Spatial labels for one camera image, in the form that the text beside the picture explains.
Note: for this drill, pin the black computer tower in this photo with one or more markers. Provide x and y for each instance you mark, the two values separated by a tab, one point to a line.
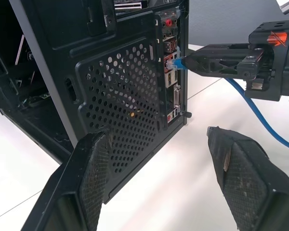
62	36

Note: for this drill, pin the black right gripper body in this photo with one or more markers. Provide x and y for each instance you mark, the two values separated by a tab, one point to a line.
279	62

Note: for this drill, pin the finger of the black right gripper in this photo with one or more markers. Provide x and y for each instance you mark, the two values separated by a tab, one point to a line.
228	46
212	63

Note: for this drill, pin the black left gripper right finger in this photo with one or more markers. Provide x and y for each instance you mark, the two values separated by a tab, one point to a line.
253	187

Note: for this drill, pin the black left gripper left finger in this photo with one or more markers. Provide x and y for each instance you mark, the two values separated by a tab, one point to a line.
69	192

